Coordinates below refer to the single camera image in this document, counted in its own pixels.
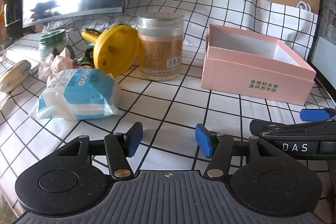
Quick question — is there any crumpled pink wrapper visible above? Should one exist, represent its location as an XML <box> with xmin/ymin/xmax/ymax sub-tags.
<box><xmin>38</xmin><ymin>46</ymin><xmax>75</xmax><ymax>81</ymax></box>

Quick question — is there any clear plastic jar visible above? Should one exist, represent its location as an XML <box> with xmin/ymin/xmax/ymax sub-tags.
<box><xmin>137</xmin><ymin>13</ymin><xmax>185</xmax><ymax>82</ymax></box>

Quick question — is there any cream round case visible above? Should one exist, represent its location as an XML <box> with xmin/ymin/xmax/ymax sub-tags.
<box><xmin>0</xmin><ymin>60</ymin><xmax>32</xmax><ymax>93</ymax></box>

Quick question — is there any colourful printed packet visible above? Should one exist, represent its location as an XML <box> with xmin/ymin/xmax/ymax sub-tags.
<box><xmin>73</xmin><ymin>47</ymin><xmax>95</xmax><ymax>69</ymax></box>

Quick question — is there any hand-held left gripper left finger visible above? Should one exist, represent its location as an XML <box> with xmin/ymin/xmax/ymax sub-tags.
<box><xmin>54</xmin><ymin>122</ymin><xmax>144</xmax><ymax>181</ymax></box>

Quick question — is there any black bag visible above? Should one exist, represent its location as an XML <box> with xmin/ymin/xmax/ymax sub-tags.
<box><xmin>3</xmin><ymin>0</ymin><xmax>24</xmax><ymax>38</ymax></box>

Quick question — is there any pink cardboard box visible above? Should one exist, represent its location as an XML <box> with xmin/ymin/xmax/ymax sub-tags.
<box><xmin>201</xmin><ymin>24</ymin><xmax>317</xmax><ymax>106</ymax></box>

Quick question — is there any blue white wet wipes packet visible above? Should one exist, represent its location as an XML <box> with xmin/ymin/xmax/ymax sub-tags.
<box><xmin>29</xmin><ymin>68</ymin><xmax>122</xmax><ymax>121</ymax></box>

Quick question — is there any yellow plastic funnel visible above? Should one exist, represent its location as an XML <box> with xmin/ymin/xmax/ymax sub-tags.
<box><xmin>81</xmin><ymin>25</ymin><xmax>139</xmax><ymax>76</ymax></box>

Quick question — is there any green lid glass jar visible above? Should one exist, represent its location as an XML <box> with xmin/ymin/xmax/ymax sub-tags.
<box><xmin>39</xmin><ymin>29</ymin><xmax>69</xmax><ymax>58</ymax></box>

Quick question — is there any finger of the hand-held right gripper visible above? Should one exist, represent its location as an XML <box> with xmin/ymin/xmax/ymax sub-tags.
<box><xmin>249</xmin><ymin>119</ymin><xmax>336</xmax><ymax>139</ymax></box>
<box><xmin>300</xmin><ymin>108</ymin><xmax>336</xmax><ymax>122</ymax></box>

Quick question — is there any white black-grid tablecloth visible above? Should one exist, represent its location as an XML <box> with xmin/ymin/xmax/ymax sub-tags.
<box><xmin>0</xmin><ymin>0</ymin><xmax>336</xmax><ymax>214</ymax></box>

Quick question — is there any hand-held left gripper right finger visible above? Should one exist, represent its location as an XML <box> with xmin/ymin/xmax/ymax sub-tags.
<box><xmin>195</xmin><ymin>123</ymin><xmax>282</xmax><ymax>180</ymax></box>

